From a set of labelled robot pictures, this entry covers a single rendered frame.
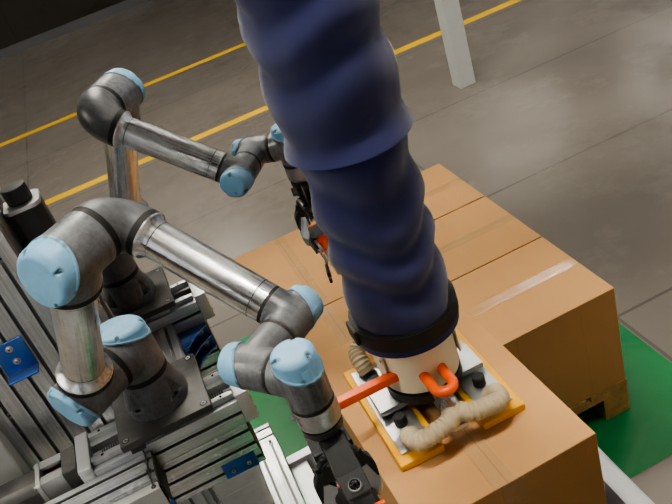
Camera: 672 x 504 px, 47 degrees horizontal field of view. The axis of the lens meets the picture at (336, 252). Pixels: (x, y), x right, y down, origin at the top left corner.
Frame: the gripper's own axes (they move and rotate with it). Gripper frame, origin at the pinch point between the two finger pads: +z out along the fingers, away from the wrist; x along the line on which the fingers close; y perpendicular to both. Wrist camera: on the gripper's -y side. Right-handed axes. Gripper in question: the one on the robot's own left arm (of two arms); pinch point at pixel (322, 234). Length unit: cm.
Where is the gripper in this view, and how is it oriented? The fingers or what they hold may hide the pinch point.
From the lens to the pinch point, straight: 216.4
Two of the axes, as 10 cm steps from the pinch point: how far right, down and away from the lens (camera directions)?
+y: 3.4, 4.3, -8.4
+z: 2.9, 8.0, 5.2
